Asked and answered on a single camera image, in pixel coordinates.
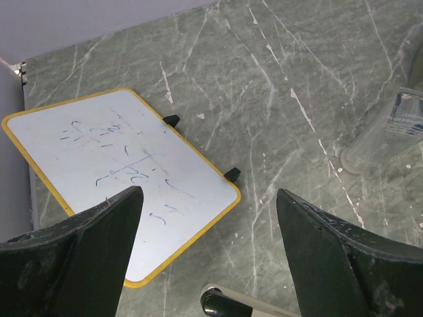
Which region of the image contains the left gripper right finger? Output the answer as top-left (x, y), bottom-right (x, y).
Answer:
top-left (276, 189), bottom-right (422, 316)

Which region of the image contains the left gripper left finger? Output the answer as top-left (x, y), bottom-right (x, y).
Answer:
top-left (1, 186), bottom-right (143, 316)

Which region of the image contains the green canvas bag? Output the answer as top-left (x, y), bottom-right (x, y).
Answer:
top-left (407, 46), bottom-right (423, 90)

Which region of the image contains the yellow-framed whiteboard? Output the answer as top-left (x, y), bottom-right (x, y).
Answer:
top-left (1, 88), bottom-right (241, 288)

